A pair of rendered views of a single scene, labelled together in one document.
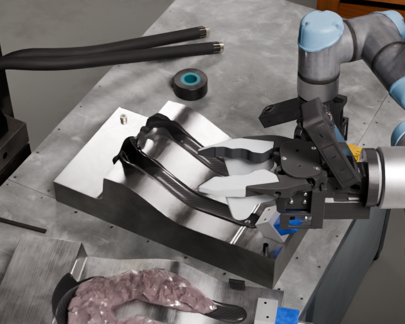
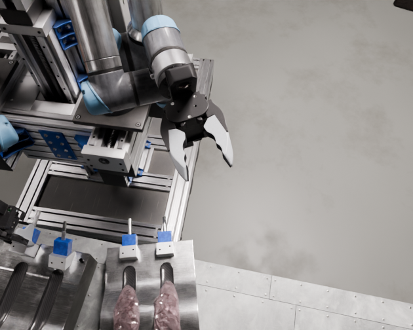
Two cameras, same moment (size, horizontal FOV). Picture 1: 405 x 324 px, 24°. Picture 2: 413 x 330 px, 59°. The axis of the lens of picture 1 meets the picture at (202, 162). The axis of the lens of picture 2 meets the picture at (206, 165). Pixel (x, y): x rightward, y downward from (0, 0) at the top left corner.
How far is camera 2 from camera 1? 0.96 m
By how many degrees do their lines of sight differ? 60
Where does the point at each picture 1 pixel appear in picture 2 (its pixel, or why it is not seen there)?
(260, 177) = (213, 126)
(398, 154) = (171, 56)
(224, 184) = (228, 145)
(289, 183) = (214, 108)
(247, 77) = not seen: outside the picture
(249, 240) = (74, 274)
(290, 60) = not seen: outside the picture
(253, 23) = not seen: outside the picture
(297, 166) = (196, 107)
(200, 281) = (111, 298)
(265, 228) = (67, 262)
